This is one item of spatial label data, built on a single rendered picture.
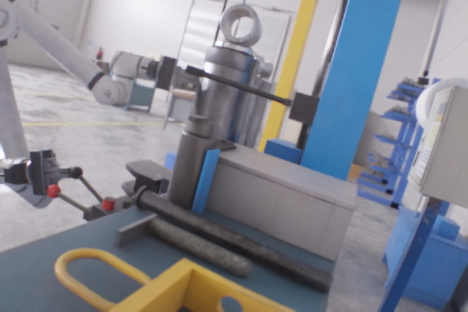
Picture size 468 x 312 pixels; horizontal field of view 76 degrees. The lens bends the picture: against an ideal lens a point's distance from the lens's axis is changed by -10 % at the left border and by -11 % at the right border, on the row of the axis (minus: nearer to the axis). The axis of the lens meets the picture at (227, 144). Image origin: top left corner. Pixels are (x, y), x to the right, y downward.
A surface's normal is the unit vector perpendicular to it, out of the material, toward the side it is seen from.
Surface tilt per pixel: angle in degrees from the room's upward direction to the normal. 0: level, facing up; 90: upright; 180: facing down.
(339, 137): 90
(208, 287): 90
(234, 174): 90
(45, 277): 0
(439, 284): 90
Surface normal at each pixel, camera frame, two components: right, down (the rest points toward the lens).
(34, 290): 0.26, -0.95
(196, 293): -0.38, 0.06
